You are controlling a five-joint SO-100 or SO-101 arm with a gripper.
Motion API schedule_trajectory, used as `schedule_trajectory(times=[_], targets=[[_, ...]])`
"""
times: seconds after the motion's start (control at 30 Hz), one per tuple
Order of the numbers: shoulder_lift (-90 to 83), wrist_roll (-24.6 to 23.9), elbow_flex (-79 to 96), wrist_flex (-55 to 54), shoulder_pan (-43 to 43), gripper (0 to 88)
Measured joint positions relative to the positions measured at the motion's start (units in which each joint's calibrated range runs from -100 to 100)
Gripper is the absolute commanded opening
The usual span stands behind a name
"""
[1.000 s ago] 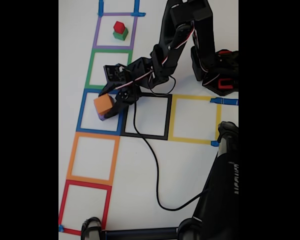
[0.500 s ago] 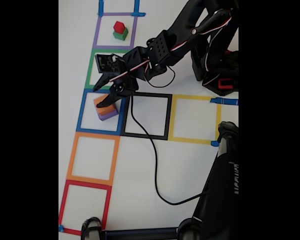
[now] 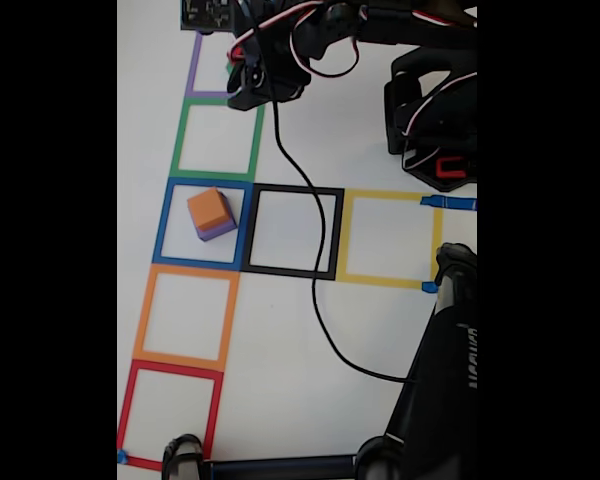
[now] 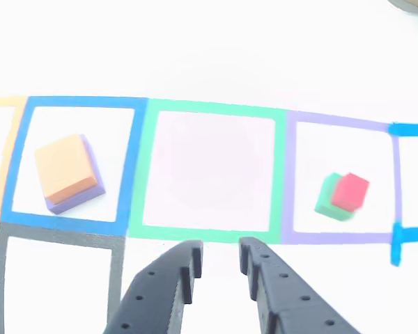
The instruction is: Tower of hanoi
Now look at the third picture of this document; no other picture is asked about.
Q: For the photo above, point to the purple square block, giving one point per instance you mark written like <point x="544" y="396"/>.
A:
<point x="217" y="232"/>

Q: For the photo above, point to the orange cube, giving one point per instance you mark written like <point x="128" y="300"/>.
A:
<point x="207" y="207"/>

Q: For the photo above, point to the long blue tape strip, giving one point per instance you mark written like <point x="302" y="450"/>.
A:
<point x="455" y="203"/>

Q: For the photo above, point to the small blue tape piece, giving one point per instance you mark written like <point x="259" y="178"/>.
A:
<point x="429" y="287"/>
<point x="122" y="456"/>

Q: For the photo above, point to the black tripod stand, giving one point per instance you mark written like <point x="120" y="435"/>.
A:
<point x="430" y="400"/>

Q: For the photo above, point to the red square frame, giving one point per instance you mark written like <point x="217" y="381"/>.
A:
<point x="125" y="415"/>

